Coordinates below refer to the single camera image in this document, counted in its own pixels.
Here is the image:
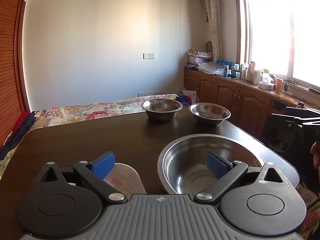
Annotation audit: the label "floral rectangular melamine tray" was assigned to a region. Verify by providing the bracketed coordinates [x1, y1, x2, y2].
[104, 163, 146, 199]

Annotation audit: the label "large steel bowl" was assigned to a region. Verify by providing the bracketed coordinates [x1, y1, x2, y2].
[157, 134, 264, 196]

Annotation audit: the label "small steel bowl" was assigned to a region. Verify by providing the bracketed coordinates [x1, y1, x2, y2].
[140, 98, 183, 121]
[189, 102, 231, 126]

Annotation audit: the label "person's right hand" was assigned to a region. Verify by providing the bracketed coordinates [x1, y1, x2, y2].
[310, 142, 320, 169]

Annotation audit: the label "wooden low cabinet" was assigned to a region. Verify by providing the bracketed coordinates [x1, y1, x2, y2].
[184, 69, 319, 139]

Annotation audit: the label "floral bed quilt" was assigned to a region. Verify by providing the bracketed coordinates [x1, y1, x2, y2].
[1, 94, 178, 176]

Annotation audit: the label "pink bottle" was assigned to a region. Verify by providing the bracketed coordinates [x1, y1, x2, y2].
[246, 61, 255, 82]

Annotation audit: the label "dark blue blanket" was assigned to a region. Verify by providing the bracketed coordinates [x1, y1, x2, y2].
[1, 112, 36, 160]

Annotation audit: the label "white paper box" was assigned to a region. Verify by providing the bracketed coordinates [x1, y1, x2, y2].
[182, 90, 197, 105]

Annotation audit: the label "red cloth on bed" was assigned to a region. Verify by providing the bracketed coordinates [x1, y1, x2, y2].
[11, 111, 30, 135]

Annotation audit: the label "white power strip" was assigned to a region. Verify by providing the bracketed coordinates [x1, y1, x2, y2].
[137, 92, 163, 97]

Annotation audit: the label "blue bottles on cabinet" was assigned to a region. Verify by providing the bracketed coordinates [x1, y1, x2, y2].
[216, 60, 232, 77]

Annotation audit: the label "wooden wardrobe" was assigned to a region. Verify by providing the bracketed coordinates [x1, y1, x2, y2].
[1, 0, 29, 143]

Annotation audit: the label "pile of clutter on cabinet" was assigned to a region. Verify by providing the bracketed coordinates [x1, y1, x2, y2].
[185, 41, 214, 74]

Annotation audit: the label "window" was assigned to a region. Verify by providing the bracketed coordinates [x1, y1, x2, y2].
[244, 0, 319, 87]

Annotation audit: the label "patterned curtain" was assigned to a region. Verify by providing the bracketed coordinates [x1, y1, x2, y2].
[204, 0, 222, 61]

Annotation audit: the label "white wall switch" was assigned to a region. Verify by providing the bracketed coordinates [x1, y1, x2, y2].
[143, 53, 155, 60]

